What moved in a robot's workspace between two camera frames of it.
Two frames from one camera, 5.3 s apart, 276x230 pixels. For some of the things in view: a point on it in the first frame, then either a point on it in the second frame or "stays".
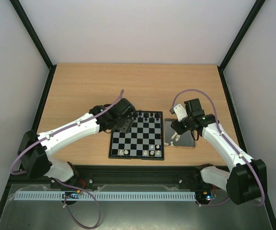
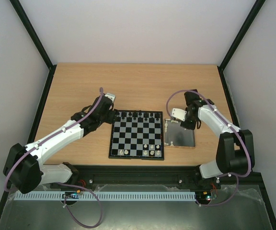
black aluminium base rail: x=123 y=177 stays
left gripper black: x=126 y=129 -> x=111 y=119
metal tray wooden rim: x=186 y=140 stays
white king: x=176 y=136 -> x=166 y=126
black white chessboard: x=144 y=140 stays
